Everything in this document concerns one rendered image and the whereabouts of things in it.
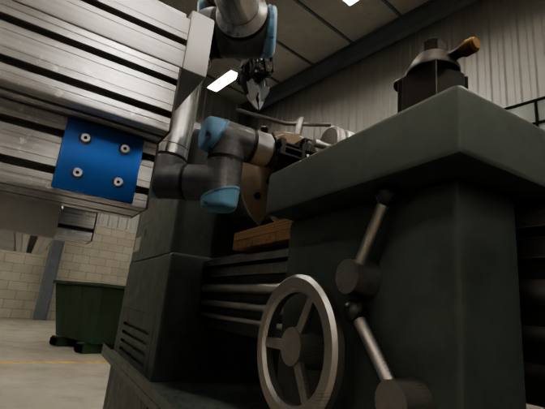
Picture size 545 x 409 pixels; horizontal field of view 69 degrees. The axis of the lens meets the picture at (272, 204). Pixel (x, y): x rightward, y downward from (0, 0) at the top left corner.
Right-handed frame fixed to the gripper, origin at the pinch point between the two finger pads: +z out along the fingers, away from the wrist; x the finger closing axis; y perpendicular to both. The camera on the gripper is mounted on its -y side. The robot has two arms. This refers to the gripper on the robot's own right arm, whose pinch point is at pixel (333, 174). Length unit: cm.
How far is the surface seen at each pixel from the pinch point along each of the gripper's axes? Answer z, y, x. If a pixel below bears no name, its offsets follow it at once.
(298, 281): -33, 39, -31
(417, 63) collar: -14.7, 39.2, 4.3
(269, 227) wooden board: -21.1, 8.7, -18.5
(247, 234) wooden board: -21.3, -0.9, -18.9
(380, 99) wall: 557, -582, 481
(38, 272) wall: -82, -1021, -5
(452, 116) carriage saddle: -33, 59, -18
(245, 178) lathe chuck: -17.4, -14.9, -1.5
